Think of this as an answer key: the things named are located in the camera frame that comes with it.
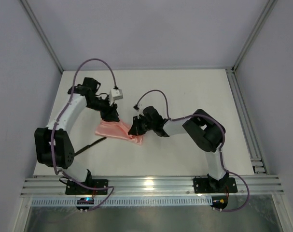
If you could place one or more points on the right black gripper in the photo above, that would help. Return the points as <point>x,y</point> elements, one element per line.
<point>138,124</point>

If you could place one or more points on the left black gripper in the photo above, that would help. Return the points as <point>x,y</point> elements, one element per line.
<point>110,114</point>

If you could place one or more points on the pink cloth napkin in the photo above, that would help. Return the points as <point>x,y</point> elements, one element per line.
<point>117,130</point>

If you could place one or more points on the black handled knife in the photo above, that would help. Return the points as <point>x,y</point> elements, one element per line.
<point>90,145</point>

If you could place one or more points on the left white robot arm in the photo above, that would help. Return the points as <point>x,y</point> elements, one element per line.
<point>53,145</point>

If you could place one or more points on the left small controller board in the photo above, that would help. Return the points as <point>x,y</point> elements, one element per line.
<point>84,204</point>

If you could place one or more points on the small controller board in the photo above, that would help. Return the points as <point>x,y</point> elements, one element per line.
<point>84,204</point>
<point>219,203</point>

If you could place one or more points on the right small controller board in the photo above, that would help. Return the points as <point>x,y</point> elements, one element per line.
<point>219,203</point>

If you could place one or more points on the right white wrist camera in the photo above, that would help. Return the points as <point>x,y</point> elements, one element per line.
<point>139,109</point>

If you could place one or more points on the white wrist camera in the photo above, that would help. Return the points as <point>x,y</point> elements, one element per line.
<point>114,95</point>
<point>139,109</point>

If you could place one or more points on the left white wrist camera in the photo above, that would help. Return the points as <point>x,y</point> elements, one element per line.
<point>114,95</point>

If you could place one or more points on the slotted cable duct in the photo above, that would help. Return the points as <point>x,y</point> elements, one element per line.
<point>125,201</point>

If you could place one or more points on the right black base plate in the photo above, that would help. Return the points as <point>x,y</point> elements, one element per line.
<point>211,185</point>

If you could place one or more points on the front aluminium rail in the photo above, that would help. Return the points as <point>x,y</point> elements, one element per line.
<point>134,186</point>

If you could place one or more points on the aluminium rail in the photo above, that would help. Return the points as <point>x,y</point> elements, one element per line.
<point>134,186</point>
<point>255,152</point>

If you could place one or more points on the right side aluminium rail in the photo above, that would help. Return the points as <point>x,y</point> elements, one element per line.
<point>255,152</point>

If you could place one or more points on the left corner aluminium post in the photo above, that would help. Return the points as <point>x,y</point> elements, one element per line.
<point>40,32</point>

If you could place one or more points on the corner aluminium post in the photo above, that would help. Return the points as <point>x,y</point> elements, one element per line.
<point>258,25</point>
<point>40,32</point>

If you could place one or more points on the right corner aluminium post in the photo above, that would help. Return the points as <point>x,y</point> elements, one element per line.
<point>258,25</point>

